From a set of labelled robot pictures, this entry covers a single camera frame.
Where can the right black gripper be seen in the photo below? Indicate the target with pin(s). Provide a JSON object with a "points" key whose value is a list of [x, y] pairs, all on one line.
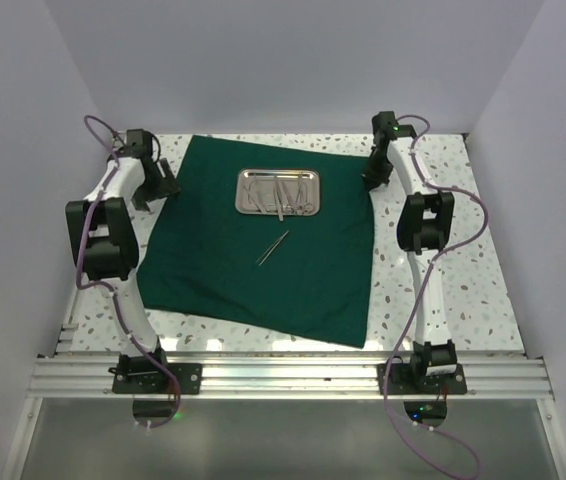
{"points": [[373, 180]]}

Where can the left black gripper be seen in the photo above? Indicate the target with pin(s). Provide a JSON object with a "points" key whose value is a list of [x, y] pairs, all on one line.
{"points": [[166, 188]]}

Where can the dark green surgical cloth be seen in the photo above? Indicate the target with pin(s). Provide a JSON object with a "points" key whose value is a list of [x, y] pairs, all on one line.
{"points": [[201, 256]]}

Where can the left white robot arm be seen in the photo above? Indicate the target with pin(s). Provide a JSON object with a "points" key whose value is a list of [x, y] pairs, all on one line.
{"points": [[106, 254]]}

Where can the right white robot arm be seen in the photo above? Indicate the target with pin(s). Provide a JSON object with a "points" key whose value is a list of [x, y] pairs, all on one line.
{"points": [[423, 231]]}

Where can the steel scissors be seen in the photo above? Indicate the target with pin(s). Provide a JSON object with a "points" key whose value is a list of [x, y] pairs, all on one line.
{"points": [[297, 197]]}

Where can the steel forceps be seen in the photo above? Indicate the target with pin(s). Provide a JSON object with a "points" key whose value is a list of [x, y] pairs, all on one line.
{"points": [[279, 200]]}

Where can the steel instrument tray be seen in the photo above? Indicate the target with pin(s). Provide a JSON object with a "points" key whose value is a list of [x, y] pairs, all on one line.
{"points": [[254, 193]]}

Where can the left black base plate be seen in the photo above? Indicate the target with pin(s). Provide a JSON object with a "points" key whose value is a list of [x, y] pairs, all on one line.
{"points": [[188, 377]]}

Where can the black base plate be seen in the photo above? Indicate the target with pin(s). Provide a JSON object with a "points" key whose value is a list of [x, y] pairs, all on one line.
{"points": [[402, 381], [188, 377]]}

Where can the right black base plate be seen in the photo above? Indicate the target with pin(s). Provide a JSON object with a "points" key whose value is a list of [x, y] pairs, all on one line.
{"points": [[402, 381]]}

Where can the aluminium mounting rail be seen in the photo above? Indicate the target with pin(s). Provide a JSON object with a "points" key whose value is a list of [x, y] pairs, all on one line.
{"points": [[296, 375]]}

